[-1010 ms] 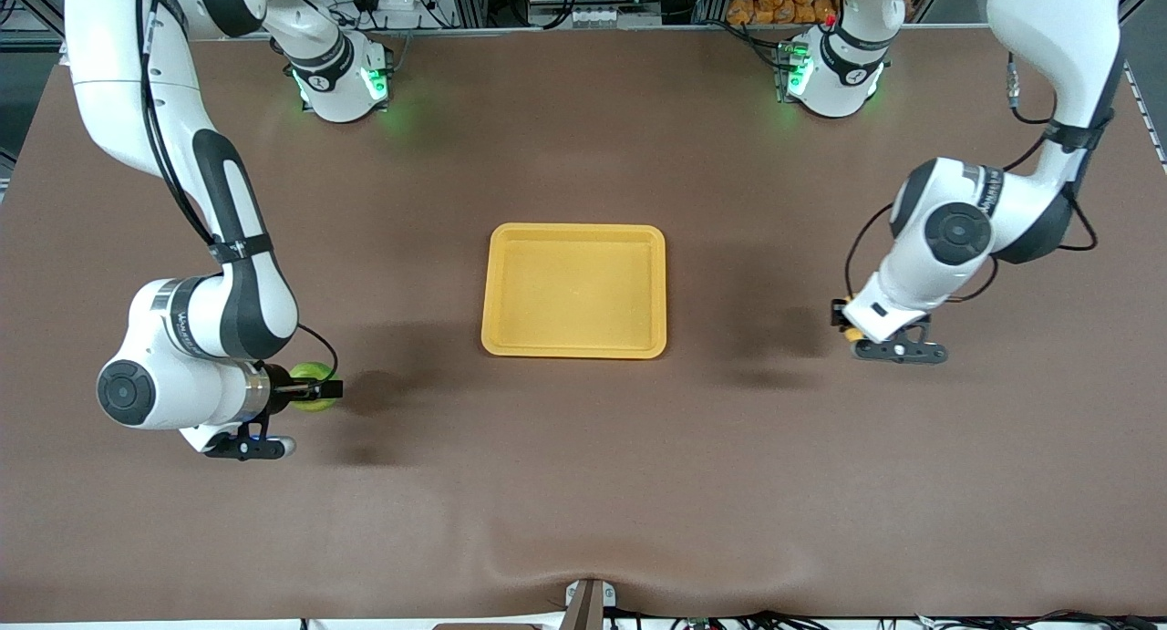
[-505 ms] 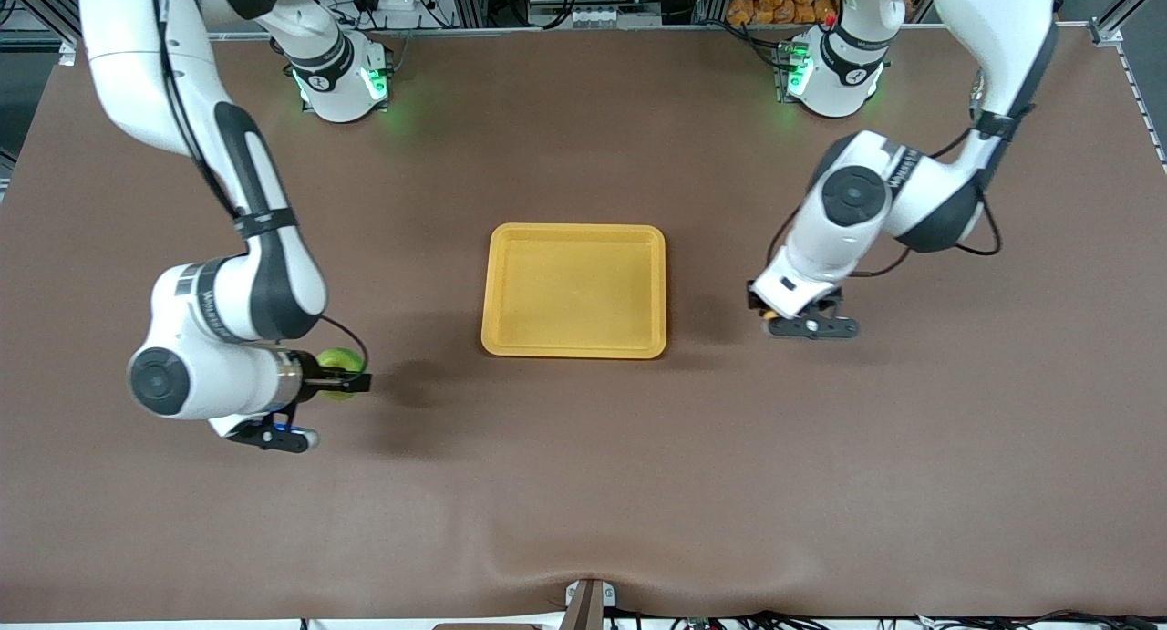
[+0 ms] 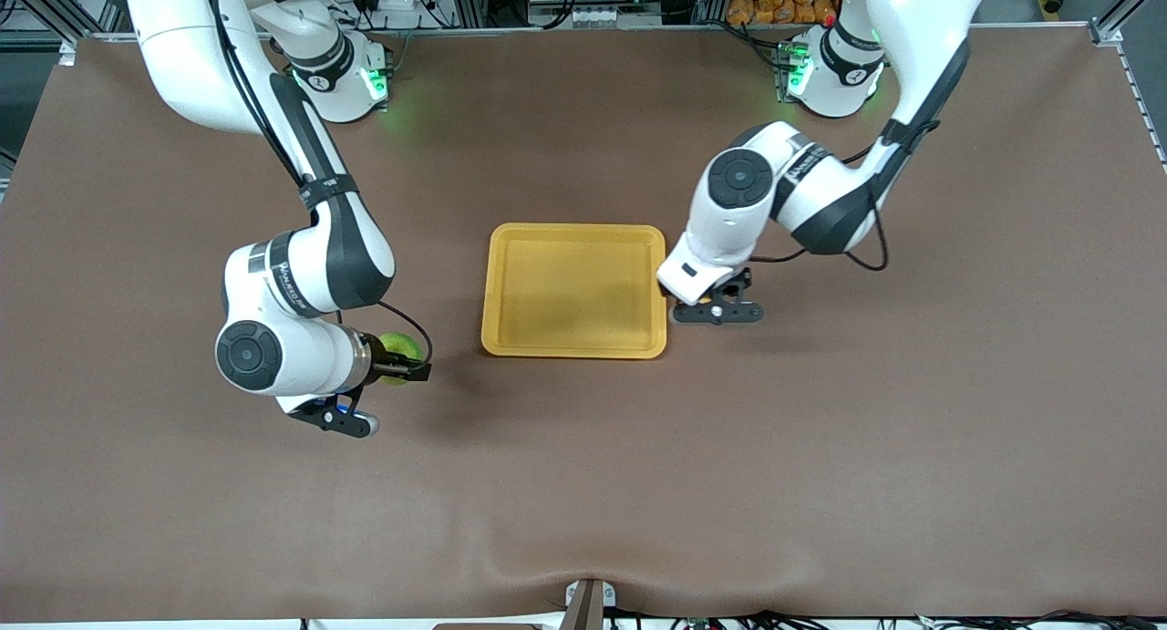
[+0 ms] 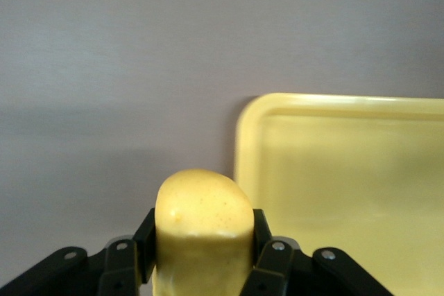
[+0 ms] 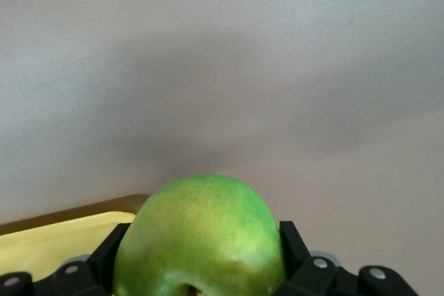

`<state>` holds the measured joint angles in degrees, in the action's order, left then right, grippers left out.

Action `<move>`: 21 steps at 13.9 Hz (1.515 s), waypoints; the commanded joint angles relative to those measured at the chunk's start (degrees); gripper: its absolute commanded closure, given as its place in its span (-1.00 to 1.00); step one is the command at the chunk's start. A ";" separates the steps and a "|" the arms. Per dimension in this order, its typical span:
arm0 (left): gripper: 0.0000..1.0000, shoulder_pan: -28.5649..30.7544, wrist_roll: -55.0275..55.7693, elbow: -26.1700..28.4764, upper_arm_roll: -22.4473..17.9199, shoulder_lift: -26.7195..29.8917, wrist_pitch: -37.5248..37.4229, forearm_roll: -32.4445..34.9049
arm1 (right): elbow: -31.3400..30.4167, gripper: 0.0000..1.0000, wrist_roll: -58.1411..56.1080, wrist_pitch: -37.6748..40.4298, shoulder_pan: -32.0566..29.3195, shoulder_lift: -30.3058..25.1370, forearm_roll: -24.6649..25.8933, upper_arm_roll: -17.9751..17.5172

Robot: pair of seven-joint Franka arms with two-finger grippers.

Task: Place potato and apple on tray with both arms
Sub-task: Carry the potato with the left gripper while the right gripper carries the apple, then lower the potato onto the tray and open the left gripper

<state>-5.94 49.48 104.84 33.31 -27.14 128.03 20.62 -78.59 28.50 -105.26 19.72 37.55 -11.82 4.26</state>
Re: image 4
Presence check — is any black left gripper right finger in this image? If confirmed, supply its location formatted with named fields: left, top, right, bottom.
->
left=250, top=208, right=396, bottom=296

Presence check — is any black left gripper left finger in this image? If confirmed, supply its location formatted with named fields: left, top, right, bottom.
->
left=0, top=207, right=157, bottom=296

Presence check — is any yellow potato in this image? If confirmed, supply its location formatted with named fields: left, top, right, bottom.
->
left=151, top=168, right=253, bottom=296

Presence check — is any yellow plastic tray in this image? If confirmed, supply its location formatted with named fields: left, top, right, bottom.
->
left=234, top=93, right=444, bottom=296

